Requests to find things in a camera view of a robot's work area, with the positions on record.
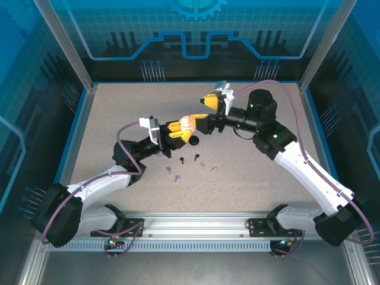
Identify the aluminium side rail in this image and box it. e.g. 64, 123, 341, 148
298, 84, 342, 216
50, 84, 99, 216

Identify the aluminium frame post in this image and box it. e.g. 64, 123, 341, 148
33, 0, 99, 93
298, 0, 356, 93

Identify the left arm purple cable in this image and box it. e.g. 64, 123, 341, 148
40, 121, 145, 259

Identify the slotted grey cable duct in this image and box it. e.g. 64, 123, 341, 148
68, 239, 274, 253

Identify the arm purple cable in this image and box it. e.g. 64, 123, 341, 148
233, 79, 372, 259
40, 121, 145, 259

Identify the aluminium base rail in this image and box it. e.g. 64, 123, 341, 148
38, 210, 357, 241

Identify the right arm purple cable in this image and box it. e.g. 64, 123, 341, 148
233, 79, 372, 259

